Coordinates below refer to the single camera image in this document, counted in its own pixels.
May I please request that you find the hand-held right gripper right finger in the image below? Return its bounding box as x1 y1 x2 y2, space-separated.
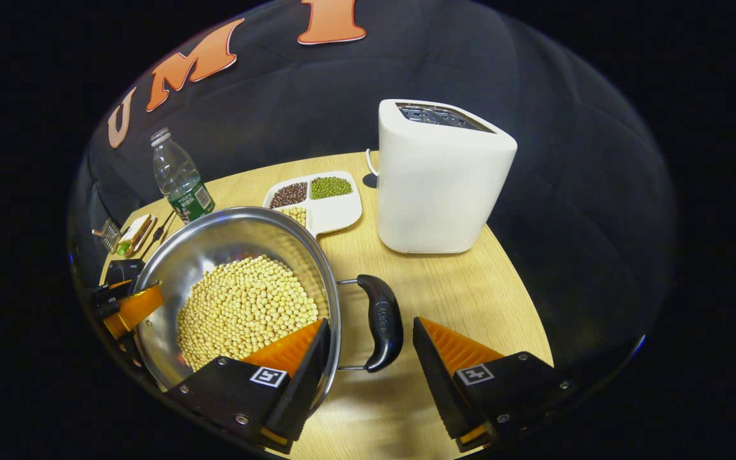
413 316 579 453

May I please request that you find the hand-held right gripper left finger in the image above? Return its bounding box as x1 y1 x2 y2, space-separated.
167 318 332 454

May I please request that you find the black induction cooktop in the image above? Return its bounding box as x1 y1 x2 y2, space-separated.
105 259 145 285

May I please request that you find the steel pot with soybeans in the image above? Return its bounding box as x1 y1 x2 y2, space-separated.
130 206 405 416

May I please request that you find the sandwich with lettuce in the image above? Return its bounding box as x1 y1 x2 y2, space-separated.
116 214 158 257

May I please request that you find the clear bottle with green label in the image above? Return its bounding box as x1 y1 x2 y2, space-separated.
151 126 217 224

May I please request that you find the white divided dish with beans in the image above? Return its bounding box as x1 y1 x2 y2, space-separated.
262 170 364 238

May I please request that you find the white toaster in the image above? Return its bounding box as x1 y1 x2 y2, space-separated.
376 99 518 254

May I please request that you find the black backdrop cloth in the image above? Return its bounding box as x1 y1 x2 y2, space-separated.
68 0 679 384

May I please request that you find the wire mesh holder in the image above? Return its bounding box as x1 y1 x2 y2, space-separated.
92 217 121 253

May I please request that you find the black power cable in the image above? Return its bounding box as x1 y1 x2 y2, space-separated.
140 210 176 259

